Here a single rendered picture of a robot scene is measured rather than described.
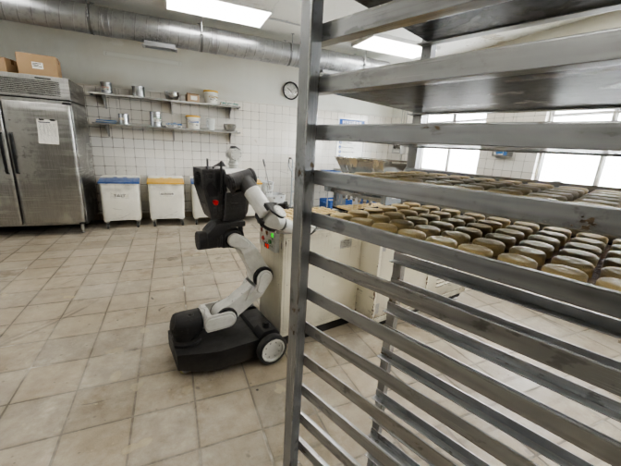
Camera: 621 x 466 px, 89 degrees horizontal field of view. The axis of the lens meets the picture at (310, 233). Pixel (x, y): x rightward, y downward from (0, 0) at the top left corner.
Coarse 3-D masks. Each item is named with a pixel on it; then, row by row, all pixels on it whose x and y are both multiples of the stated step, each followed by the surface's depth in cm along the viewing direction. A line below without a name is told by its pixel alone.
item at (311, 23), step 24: (312, 0) 56; (312, 24) 57; (312, 48) 59; (312, 72) 60; (312, 96) 61; (312, 120) 63; (312, 144) 64; (312, 168) 66; (312, 192) 67; (288, 336) 76; (288, 360) 78; (288, 384) 79; (288, 408) 81; (288, 432) 83; (288, 456) 84
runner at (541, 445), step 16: (384, 352) 112; (400, 368) 106; (416, 368) 104; (432, 384) 100; (448, 384) 96; (464, 400) 94; (480, 416) 88; (496, 416) 87; (512, 432) 84; (528, 432) 82; (544, 448) 80; (560, 448) 77; (560, 464) 76; (576, 464) 76; (592, 464) 73
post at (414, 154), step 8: (424, 48) 87; (432, 48) 87; (424, 56) 88; (432, 56) 88; (416, 120) 92; (424, 120) 92; (408, 152) 95; (416, 152) 94; (408, 160) 96; (416, 160) 94; (416, 168) 95; (392, 272) 106; (400, 272) 104; (392, 320) 108; (384, 344) 112; (384, 368) 114; (384, 392) 117; (384, 408) 120; (376, 424) 121; (368, 464) 127
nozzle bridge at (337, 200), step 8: (336, 192) 266; (344, 192) 258; (352, 192) 251; (336, 200) 280; (344, 200) 285; (368, 200) 236; (376, 200) 229; (384, 200) 217; (392, 200) 220; (400, 200) 225
